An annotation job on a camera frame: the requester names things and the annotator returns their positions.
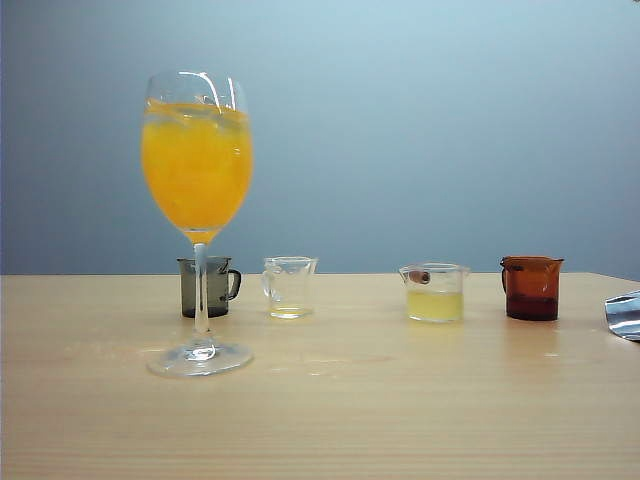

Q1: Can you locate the clear measuring cup orange juice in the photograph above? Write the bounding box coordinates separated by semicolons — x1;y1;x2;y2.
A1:
260;256;320;320

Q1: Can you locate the amber brown measuring cup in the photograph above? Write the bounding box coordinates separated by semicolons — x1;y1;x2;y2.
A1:
500;254;565;322

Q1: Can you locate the clear stemmed wine glass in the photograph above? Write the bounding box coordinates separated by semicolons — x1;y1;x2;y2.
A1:
140;70;255;379

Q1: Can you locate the clear measuring cup yellow juice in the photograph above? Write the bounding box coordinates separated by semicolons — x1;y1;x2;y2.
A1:
398;262;471;324

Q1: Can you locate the smoked grey measuring cup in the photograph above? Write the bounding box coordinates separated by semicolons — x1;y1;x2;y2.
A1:
177;256;243;319

